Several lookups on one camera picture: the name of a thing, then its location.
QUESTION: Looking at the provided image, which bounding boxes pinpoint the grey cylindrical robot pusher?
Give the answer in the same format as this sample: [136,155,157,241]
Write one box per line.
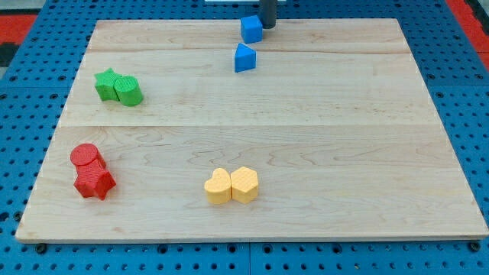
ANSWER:
[258,0,277,29]

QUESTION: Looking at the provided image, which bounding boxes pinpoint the red cylinder block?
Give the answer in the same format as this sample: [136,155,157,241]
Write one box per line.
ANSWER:
[70,144,106,167]

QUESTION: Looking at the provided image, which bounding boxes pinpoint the red star block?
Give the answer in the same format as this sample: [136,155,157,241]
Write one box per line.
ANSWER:
[74,160,116,200]

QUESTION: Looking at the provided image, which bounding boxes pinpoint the light wooden board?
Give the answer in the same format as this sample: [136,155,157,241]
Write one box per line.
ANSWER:
[15,18,488,244]

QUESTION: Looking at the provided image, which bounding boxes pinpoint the blue triangle block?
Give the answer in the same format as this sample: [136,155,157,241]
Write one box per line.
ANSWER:
[234,43,257,73]

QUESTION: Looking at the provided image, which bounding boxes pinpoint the yellow hexagon block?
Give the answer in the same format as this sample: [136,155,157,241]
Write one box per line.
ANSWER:
[231,167,259,204]

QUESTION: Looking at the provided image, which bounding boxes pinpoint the green cylinder block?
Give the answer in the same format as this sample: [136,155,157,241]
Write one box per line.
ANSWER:
[114,76,144,107]

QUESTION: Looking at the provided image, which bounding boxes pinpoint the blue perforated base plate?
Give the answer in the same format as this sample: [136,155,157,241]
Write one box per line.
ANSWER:
[1,0,488,274]

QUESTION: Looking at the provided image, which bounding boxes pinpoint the blue cube block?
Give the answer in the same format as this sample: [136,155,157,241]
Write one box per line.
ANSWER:
[240,15,263,44]

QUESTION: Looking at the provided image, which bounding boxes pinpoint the yellow heart block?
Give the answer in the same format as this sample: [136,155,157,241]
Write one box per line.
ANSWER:
[204,168,232,204]

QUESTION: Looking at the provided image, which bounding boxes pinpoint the green star block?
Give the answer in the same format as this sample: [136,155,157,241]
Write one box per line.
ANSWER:
[95,68,122,101]

